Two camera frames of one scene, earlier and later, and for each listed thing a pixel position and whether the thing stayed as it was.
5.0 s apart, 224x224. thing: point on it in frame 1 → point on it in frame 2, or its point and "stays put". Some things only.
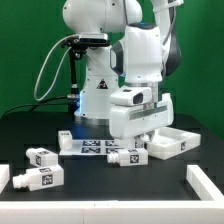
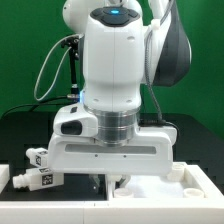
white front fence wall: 113,212 stays put
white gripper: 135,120 → 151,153
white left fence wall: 4,175 stays put
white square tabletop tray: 171,141 → 185,182
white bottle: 40,178 stays put
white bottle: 42,157 stays put
